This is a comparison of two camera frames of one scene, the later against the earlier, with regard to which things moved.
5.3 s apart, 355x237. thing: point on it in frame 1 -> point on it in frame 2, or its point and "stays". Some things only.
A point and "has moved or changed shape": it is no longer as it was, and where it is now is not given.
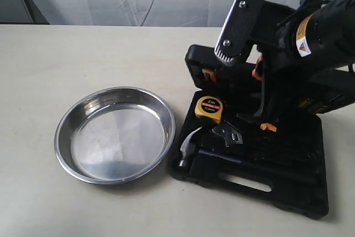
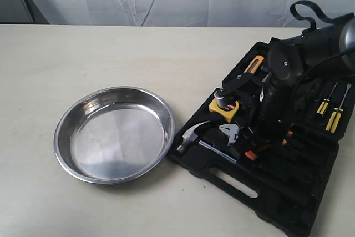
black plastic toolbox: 216,147 has moved or changed shape
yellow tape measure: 209,107 -> 228,114
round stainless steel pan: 113,135 stays
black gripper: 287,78 -> 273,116
